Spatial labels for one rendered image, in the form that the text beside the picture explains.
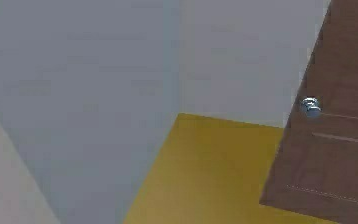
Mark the brown wooden room door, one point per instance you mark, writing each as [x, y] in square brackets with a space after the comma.
[337, 160]

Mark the silver round door knob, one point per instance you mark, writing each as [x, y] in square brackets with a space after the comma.
[310, 106]

